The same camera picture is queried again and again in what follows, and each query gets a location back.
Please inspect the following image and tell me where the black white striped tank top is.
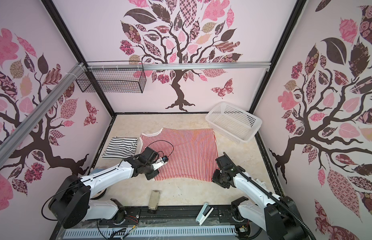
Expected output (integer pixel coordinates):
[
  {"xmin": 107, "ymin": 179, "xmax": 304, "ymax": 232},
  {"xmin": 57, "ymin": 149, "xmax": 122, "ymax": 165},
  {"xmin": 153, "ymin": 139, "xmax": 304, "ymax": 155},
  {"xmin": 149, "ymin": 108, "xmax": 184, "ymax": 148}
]
[{"xmin": 102, "ymin": 137, "xmax": 138, "ymax": 159}]

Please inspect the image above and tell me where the red white striped tank top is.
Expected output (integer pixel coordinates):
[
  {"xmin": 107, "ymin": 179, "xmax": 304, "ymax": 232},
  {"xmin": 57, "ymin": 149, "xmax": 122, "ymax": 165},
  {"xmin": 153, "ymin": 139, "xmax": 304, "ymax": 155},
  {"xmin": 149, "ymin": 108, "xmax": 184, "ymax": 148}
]
[{"xmin": 139, "ymin": 128, "xmax": 218, "ymax": 182}]

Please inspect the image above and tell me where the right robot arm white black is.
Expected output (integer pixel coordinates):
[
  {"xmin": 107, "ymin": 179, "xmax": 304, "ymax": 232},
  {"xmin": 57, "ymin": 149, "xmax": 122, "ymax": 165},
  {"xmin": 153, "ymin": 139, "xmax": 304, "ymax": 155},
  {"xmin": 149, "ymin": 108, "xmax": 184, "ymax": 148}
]
[{"xmin": 212, "ymin": 154, "xmax": 313, "ymax": 240}]

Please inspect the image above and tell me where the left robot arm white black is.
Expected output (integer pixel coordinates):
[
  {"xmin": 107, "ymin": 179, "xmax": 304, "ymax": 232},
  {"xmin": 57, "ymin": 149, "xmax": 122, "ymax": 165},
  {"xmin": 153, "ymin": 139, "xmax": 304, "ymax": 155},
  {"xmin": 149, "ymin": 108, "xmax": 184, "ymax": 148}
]
[{"xmin": 47, "ymin": 147, "xmax": 169, "ymax": 229}]

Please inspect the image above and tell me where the small tan rectangular device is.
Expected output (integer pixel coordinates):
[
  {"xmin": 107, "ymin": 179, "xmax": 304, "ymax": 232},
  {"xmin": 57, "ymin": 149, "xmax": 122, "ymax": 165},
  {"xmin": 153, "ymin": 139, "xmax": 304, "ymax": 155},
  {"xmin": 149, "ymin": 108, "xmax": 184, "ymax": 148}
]
[{"xmin": 148, "ymin": 190, "xmax": 161, "ymax": 214}]

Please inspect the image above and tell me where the white green handheld device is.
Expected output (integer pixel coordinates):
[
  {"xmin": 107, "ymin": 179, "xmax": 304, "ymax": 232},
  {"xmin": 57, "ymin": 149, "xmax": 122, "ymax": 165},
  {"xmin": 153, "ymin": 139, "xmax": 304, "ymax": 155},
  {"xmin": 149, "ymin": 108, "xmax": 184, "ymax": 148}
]
[{"xmin": 196, "ymin": 203, "xmax": 214, "ymax": 226}]

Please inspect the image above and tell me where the white plastic laundry basket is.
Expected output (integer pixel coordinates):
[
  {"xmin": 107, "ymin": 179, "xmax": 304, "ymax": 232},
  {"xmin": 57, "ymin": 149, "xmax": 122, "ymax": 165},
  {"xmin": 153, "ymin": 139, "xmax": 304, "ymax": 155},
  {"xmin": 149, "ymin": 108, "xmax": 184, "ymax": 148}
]
[{"xmin": 206, "ymin": 102, "xmax": 262, "ymax": 144}]

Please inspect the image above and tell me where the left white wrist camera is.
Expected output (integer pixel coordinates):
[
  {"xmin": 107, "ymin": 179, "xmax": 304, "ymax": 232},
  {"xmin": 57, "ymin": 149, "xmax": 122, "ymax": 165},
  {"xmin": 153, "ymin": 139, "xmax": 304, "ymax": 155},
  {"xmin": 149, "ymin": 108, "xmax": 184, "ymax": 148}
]
[{"xmin": 152, "ymin": 156, "xmax": 169, "ymax": 171}]

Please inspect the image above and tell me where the white slotted cable duct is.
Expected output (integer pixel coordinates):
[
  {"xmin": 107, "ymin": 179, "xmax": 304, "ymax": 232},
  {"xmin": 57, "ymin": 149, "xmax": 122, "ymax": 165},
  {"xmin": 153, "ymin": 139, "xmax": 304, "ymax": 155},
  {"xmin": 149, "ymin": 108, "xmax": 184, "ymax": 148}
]
[{"xmin": 61, "ymin": 226, "xmax": 237, "ymax": 240}]

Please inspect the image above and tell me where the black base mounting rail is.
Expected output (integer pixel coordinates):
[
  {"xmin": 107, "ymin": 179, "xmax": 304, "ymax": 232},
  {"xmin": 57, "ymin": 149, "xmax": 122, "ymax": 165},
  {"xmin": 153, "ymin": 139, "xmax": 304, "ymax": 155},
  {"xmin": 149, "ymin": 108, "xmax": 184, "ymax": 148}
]
[{"xmin": 58, "ymin": 204, "xmax": 298, "ymax": 229}]

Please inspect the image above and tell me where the black wire mesh basket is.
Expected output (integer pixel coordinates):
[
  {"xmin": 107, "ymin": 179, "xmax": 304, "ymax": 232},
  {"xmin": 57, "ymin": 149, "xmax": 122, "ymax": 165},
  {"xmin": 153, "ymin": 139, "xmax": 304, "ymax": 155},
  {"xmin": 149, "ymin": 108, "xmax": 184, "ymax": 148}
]
[{"xmin": 76, "ymin": 60, "xmax": 147, "ymax": 94}]

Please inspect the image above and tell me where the silver aluminium rail back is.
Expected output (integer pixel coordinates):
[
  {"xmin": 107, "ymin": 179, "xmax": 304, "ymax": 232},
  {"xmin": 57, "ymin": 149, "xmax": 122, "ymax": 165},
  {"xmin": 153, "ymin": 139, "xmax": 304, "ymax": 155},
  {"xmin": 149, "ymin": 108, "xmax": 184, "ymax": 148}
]
[{"xmin": 87, "ymin": 62, "xmax": 271, "ymax": 71}]

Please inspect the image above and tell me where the silver aluminium rail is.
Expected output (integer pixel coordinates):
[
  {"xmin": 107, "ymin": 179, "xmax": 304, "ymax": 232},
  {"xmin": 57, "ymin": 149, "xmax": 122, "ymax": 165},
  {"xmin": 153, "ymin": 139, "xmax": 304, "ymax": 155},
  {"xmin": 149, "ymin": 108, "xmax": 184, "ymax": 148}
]
[
  {"xmin": 0, "ymin": 63, "xmax": 85, "ymax": 168},
  {"xmin": 87, "ymin": 62, "xmax": 271, "ymax": 71}
]

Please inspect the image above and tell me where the silver aluminium rail left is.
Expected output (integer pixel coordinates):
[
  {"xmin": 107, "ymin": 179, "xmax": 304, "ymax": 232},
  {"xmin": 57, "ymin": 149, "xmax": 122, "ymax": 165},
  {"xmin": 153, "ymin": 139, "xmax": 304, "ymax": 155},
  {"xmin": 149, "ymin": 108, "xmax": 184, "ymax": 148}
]
[{"xmin": 0, "ymin": 63, "xmax": 85, "ymax": 168}]

